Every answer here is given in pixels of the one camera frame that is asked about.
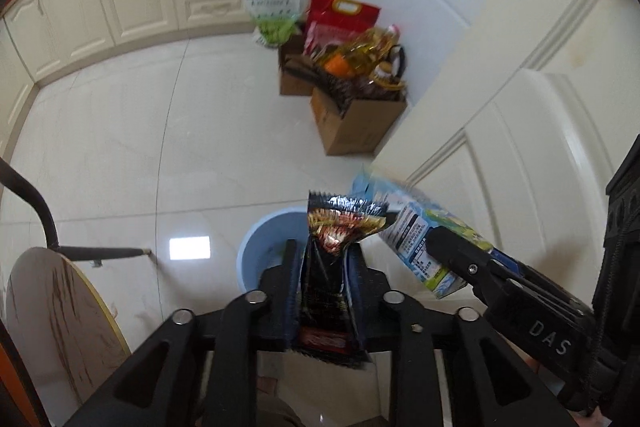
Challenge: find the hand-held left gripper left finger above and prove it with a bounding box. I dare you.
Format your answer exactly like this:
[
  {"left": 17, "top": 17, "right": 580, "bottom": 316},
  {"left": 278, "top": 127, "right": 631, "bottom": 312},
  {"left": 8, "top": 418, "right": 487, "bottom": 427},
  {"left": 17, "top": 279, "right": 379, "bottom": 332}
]
[{"left": 65, "top": 239, "right": 301, "bottom": 427}]

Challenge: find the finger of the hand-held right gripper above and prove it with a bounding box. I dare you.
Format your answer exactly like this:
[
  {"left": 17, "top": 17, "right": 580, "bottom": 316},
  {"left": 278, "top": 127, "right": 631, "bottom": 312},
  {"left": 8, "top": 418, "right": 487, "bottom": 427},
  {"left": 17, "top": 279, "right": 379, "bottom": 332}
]
[
  {"left": 492, "top": 249, "right": 596, "bottom": 318},
  {"left": 425, "top": 227, "right": 511, "bottom": 308}
]

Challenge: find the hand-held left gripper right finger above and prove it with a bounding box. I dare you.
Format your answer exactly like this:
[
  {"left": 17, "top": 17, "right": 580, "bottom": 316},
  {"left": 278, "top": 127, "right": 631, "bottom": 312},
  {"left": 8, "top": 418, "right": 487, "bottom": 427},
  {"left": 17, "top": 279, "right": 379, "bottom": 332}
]
[{"left": 350, "top": 252, "right": 576, "bottom": 427}]

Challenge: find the black snack packet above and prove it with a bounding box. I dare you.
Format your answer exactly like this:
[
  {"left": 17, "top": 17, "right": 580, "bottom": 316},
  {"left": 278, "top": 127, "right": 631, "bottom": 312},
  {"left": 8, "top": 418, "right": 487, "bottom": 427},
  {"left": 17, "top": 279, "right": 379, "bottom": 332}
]
[{"left": 290, "top": 189, "right": 391, "bottom": 363}]

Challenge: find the light blue bucket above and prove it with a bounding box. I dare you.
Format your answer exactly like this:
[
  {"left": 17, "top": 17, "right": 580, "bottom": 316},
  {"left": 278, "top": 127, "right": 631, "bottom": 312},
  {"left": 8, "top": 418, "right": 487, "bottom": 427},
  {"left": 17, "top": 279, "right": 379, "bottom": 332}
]
[{"left": 236, "top": 206, "right": 313, "bottom": 293}]

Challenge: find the blue white milk carton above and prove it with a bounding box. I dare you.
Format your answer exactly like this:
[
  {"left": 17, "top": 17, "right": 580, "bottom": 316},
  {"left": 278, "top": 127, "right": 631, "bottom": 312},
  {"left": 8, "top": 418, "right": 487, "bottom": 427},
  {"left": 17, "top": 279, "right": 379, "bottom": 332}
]
[{"left": 347, "top": 164, "right": 501, "bottom": 300}]

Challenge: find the white door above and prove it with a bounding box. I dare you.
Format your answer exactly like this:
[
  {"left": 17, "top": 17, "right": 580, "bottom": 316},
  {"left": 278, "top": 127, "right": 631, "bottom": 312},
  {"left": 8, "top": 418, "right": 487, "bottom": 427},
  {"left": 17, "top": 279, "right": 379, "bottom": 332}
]
[{"left": 370, "top": 0, "right": 640, "bottom": 308}]

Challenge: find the large cardboard box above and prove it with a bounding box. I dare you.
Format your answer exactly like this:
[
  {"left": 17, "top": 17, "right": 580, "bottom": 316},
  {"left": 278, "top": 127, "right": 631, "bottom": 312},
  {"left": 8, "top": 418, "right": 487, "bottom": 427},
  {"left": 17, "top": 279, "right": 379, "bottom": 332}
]
[{"left": 310, "top": 79, "right": 408, "bottom": 156}]

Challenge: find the small cardboard box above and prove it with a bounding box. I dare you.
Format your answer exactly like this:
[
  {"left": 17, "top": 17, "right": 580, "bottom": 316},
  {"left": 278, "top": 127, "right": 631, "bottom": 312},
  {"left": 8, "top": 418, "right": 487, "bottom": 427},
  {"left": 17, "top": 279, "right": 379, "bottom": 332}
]
[{"left": 279, "top": 34, "right": 321, "bottom": 96}]

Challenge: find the cooking oil bottle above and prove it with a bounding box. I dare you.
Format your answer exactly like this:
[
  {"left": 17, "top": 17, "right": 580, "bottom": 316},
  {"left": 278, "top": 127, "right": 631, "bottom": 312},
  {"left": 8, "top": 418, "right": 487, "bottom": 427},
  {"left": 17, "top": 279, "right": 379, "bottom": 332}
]
[{"left": 320, "top": 27, "right": 401, "bottom": 75}]

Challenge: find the round wooden chair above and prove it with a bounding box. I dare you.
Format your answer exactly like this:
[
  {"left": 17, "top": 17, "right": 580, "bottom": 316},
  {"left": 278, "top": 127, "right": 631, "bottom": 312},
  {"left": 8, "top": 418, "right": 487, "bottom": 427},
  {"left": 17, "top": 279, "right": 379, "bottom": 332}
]
[{"left": 0, "top": 157, "right": 158, "bottom": 413}]

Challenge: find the red rice bag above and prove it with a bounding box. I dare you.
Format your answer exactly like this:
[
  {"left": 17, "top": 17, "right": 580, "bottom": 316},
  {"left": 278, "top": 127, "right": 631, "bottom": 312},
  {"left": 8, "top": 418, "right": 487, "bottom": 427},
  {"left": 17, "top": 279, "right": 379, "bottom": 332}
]
[{"left": 304, "top": 0, "right": 382, "bottom": 58}]

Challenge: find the cream drawer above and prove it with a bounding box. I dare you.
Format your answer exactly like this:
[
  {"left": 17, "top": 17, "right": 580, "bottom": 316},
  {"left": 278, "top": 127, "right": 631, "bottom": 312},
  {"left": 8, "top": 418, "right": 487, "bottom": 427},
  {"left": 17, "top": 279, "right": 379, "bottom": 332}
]
[{"left": 175, "top": 0, "right": 261, "bottom": 30}]

